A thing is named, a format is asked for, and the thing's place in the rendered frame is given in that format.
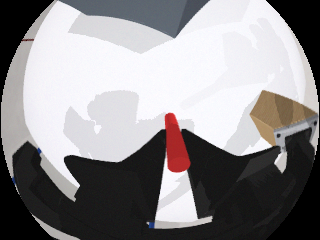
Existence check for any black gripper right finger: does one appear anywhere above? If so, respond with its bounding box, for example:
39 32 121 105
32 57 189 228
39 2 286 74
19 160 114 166
181 129 281 219

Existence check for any red peg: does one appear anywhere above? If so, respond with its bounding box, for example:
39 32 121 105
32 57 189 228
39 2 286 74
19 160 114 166
165 113 190 173

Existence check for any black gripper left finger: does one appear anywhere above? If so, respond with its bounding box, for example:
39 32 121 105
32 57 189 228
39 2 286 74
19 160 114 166
64 129 166 222

